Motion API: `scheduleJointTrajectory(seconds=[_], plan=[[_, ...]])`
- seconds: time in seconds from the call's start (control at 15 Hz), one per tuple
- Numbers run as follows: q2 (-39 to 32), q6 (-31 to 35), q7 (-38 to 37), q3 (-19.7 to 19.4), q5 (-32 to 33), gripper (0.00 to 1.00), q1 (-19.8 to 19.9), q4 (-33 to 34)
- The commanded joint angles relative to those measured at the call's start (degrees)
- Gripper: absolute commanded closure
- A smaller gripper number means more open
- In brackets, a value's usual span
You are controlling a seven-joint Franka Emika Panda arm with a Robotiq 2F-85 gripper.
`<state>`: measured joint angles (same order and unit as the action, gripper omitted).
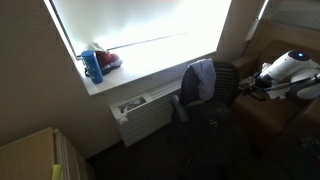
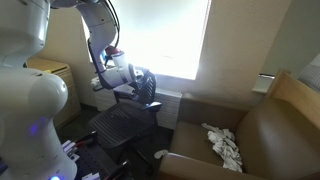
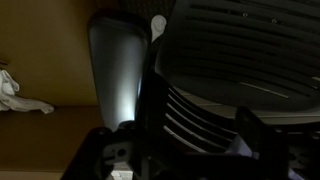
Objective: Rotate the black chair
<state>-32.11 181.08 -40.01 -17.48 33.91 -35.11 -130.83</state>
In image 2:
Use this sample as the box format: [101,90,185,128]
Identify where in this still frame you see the brown leather armchair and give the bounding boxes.
[158,92,320,180]

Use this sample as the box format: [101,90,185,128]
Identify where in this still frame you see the white wrist camera block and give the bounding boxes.
[113,83,138,99]

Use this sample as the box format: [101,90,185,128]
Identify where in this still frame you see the striped grey mattress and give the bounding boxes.
[298,53,320,93]

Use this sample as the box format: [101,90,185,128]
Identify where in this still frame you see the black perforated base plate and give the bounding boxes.
[61,131,132,180]

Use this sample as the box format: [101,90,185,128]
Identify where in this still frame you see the red and black cable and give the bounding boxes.
[74,131,98,148]

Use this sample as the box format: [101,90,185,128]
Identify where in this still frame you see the small white wall shelf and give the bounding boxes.
[252,72,276,94]

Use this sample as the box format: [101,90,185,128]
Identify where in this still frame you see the white connector plugs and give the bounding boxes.
[61,139,80,158]

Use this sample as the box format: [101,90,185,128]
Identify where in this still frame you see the light wooden dresser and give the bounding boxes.
[26,56,82,129]

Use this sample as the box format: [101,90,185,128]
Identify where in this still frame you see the tan wooden bed frame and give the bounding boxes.
[268,69,320,132]

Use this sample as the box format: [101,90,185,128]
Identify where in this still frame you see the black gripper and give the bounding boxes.
[132,68,152,89]

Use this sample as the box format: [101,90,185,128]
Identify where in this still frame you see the black mesh office chair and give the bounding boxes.
[85,68,165,175]

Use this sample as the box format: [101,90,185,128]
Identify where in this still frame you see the white crumpled cloth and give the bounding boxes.
[201,122,244,173]

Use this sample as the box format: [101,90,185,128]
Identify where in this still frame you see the white heater knob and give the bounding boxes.
[89,76,102,90]

